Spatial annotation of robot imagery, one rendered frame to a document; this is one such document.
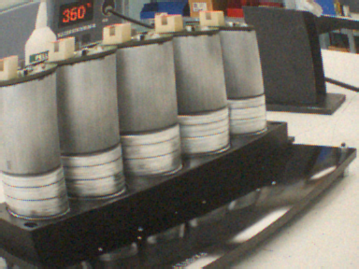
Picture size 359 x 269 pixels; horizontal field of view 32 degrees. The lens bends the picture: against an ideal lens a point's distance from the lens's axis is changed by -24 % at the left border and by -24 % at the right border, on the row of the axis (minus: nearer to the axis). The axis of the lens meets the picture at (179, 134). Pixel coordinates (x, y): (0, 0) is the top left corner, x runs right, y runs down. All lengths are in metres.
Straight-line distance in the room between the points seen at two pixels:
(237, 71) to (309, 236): 0.08
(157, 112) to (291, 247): 0.06
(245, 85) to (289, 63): 0.16
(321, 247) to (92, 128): 0.08
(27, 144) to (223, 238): 0.06
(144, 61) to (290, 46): 0.21
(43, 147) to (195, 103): 0.08
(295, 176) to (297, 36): 0.19
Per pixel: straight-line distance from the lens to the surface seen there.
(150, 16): 4.87
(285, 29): 0.43
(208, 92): 0.25
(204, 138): 0.26
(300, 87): 0.44
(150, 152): 0.23
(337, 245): 0.21
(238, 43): 0.27
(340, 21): 2.14
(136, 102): 0.23
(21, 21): 0.68
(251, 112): 0.28
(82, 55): 0.21
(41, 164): 0.19
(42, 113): 0.19
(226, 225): 0.21
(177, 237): 0.21
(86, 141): 0.21
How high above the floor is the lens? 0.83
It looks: 12 degrees down
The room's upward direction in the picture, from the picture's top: 4 degrees counter-clockwise
